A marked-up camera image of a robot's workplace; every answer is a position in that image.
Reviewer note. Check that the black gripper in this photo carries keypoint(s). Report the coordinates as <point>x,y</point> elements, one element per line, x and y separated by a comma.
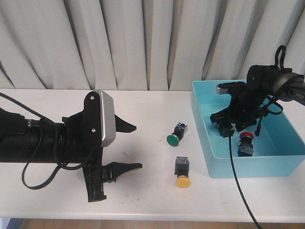
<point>95,173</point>
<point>241,111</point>

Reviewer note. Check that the green push button right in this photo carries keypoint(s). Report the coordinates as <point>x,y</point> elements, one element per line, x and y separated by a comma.
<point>179,131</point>

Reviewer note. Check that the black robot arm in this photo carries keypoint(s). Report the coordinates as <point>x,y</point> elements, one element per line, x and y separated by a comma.
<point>75,143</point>
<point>288,86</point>

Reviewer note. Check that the yellow push button front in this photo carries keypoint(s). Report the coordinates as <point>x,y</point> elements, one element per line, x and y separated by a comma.
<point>181,171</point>

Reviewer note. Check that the grey pleated curtain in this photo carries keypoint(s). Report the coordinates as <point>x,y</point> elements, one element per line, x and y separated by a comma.
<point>157,45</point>

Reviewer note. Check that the red push button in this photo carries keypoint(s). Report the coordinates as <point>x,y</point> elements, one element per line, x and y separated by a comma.
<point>245,146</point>

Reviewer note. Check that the light blue plastic box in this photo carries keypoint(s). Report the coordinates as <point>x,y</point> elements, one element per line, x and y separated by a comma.
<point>278,150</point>

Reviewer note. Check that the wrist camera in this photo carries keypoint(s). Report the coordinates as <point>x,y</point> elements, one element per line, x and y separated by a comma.
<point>231,88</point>
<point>98,119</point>

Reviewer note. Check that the yellow push button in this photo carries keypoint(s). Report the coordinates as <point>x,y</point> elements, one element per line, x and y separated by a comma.
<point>181,171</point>
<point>225,129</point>

